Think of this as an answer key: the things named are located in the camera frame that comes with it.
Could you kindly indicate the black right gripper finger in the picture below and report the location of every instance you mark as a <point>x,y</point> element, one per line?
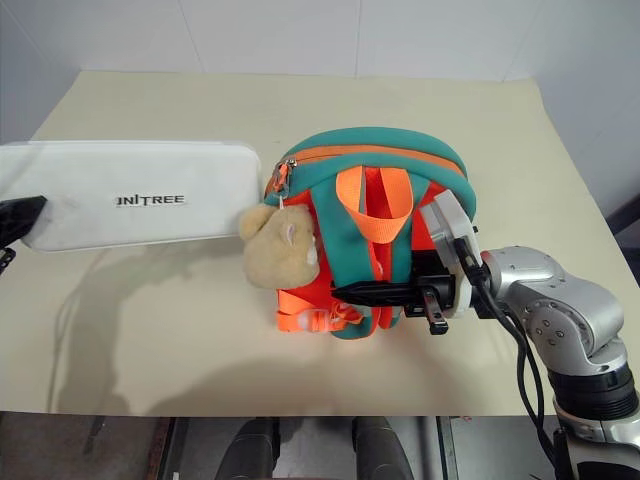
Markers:
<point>425,262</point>
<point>375,294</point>

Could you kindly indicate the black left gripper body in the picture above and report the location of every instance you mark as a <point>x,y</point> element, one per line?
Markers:
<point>5,261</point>

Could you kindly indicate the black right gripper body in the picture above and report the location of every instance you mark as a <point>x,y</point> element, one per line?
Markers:
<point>440,295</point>

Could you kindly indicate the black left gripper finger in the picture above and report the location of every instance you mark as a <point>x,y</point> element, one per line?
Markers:
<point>20,215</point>

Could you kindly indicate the white box with black print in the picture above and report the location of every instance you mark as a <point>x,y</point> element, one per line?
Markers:
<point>125,195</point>

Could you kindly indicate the orange and teal backpack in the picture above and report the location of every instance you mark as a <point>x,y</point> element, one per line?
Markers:
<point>370,160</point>

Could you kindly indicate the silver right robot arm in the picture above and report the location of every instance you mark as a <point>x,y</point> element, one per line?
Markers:
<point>560,310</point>

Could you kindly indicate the beige plush bear charm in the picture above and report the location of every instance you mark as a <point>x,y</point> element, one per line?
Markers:
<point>277,247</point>

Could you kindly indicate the dark rounded shape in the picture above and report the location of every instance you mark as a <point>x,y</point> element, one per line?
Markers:
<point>380,450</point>
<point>250,450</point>

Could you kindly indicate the dark furniture piece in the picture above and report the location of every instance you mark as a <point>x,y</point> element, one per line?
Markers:
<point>625,216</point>

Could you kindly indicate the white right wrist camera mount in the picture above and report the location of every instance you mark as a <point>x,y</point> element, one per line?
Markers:
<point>450,225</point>

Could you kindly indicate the dark metal table frame bar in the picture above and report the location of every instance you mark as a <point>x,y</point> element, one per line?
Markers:
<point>172,447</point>
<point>446,447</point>

